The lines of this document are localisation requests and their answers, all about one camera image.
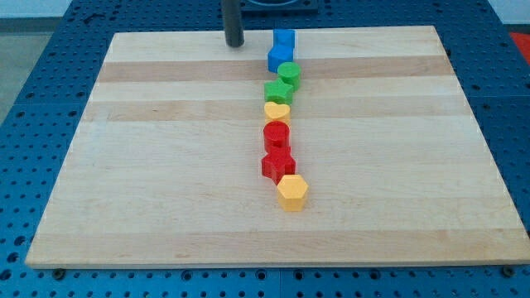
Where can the blue block upper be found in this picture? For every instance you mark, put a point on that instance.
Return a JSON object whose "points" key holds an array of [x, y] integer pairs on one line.
{"points": [[284, 37]]}

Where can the wooden board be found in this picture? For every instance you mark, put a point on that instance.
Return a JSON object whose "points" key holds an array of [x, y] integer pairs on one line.
{"points": [[164, 169]]}

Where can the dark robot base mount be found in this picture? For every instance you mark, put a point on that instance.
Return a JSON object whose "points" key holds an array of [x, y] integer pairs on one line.
{"points": [[279, 5]]}

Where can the yellow hexagon block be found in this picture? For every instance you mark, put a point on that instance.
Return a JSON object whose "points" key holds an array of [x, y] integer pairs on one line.
{"points": [[292, 193]]}

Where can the yellow heart block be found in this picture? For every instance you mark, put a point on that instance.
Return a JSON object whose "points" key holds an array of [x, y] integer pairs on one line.
{"points": [[277, 112]]}

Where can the red circle block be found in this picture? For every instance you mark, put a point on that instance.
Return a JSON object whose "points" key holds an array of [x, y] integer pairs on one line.
{"points": [[276, 134]]}

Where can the green star block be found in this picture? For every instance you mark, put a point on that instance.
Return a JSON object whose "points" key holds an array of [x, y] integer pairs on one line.
{"points": [[278, 92]]}

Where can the blue block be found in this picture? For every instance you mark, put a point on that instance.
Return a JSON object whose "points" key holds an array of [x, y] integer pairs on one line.
{"points": [[284, 37], [278, 55]]}

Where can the red star block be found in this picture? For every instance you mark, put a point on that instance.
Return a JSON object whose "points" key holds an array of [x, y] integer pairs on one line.
{"points": [[277, 163]]}

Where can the green circle block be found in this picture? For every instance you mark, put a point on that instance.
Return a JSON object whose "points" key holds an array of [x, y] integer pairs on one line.
{"points": [[290, 73]]}

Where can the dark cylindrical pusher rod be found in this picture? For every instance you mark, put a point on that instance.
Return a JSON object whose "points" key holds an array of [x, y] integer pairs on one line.
{"points": [[233, 23]]}

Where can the blue block lower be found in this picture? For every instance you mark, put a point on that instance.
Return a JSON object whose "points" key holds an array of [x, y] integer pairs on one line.
{"points": [[278, 55]]}

